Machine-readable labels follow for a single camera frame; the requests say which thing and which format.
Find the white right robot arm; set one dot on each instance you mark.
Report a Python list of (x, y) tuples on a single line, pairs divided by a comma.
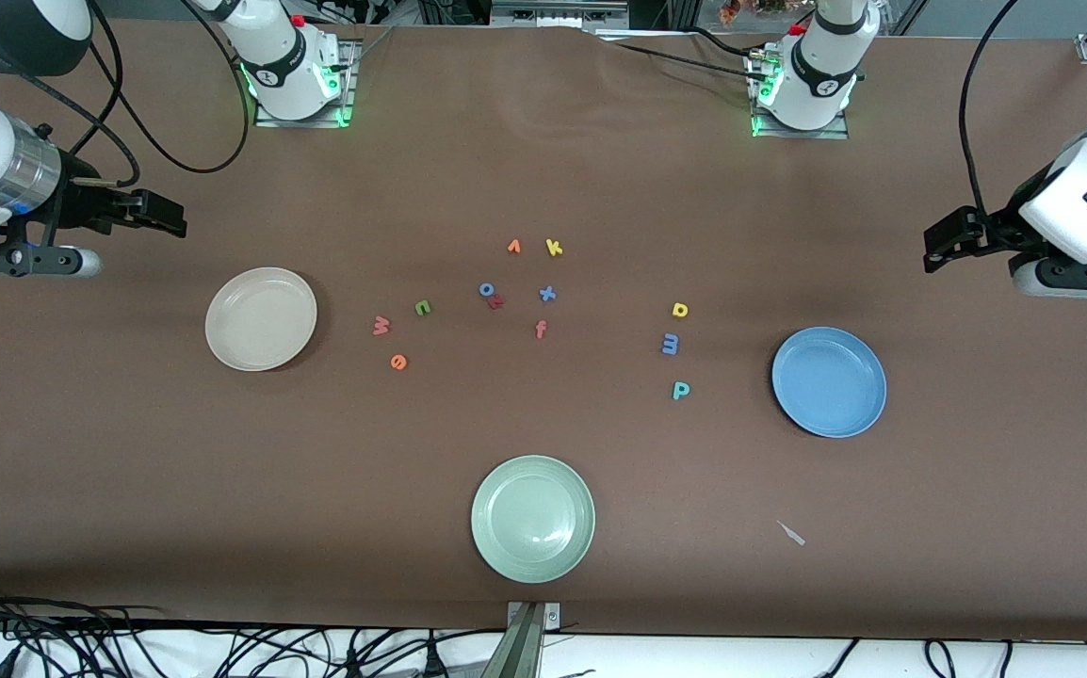
[(289, 66)]

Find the blue plate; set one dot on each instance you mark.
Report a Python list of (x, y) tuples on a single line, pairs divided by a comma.
[(828, 381)]

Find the blue foam letter m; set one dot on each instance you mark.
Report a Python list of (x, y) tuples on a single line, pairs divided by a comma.
[(671, 345)]

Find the pink foam letter w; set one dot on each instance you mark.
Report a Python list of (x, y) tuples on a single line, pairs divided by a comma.
[(381, 326)]

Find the yellow foam letter k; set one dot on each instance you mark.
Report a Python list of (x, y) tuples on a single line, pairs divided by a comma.
[(554, 248)]

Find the pale green plate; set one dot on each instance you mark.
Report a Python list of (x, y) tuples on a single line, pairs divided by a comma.
[(533, 519)]

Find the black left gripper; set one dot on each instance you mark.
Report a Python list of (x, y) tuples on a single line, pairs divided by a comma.
[(997, 229)]

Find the orange brown decorative object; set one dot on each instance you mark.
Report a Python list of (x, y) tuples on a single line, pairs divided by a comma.
[(732, 11)]

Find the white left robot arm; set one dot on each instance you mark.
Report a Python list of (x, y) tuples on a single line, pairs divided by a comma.
[(821, 80)]

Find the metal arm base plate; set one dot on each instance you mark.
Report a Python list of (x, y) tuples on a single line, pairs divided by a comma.
[(807, 134), (351, 71)]

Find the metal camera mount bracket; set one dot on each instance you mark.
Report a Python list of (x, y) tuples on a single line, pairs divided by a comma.
[(525, 650)]

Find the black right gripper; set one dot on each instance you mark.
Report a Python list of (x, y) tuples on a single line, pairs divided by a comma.
[(82, 204)]

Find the small white paper scrap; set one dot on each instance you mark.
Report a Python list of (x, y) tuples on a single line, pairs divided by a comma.
[(791, 533)]

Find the teal foam letter p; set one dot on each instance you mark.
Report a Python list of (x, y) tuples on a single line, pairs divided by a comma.
[(681, 390)]

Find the beige plate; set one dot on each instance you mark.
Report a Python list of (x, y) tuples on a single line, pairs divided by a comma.
[(261, 318)]

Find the silver metal rack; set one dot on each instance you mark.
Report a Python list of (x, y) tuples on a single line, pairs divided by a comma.
[(558, 11)]

